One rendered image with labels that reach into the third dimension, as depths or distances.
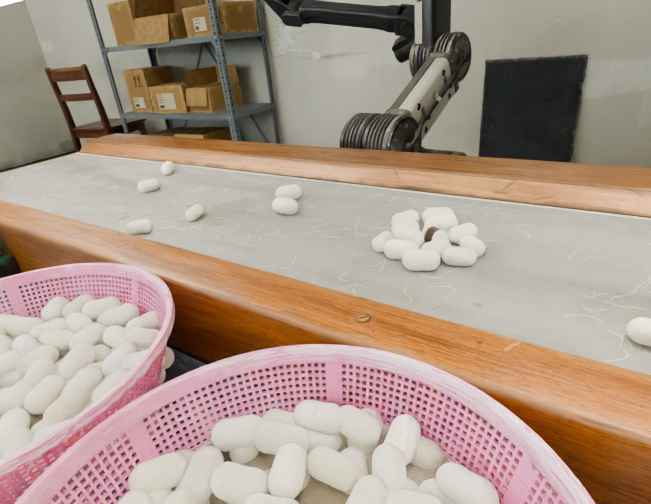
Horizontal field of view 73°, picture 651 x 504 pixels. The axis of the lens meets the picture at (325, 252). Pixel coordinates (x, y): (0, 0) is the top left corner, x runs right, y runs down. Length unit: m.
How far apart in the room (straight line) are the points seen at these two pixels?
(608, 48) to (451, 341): 2.23
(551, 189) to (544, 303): 0.23
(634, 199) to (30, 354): 0.62
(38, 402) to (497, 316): 0.35
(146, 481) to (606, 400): 0.26
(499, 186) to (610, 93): 1.90
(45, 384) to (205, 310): 0.13
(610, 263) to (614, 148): 2.07
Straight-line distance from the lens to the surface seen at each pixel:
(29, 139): 5.11
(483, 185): 0.63
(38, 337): 0.47
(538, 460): 0.25
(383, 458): 0.27
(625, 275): 0.47
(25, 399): 0.40
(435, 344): 0.31
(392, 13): 1.49
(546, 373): 0.30
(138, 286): 0.46
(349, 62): 2.83
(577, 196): 0.61
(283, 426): 0.29
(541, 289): 0.43
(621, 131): 2.53
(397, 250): 0.45
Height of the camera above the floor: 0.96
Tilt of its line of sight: 26 degrees down
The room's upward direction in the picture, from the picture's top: 6 degrees counter-clockwise
